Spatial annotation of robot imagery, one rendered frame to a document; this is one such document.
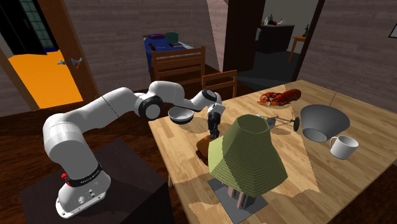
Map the brown bread loaf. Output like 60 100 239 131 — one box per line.
195 135 218 165

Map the white bowl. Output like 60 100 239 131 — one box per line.
168 106 195 125

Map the small brown wooden chair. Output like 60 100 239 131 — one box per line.
201 69 239 101

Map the green shade table lamp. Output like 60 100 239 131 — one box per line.
207 114 289 224

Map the clear wine glass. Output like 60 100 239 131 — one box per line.
255 113 301 132

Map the large brown wooden chair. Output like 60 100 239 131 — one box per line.
150 46 207 86

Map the red lobster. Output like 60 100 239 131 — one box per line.
257 88 303 108

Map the dark cabinet with bottles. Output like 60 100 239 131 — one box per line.
256 13 296 55

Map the dark robot stand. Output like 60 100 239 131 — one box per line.
19 138 175 224

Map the large grey bowl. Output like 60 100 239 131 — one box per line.
300 104 351 143

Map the small orange side table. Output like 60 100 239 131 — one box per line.
288 24 310 64

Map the white mug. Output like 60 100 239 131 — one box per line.
329 135 360 160

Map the light wooden table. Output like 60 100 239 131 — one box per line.
148 80 397 224

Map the window with grid panes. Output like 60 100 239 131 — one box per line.
18 0 59 51

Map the brown door with handle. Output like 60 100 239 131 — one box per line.
36 0 101 104

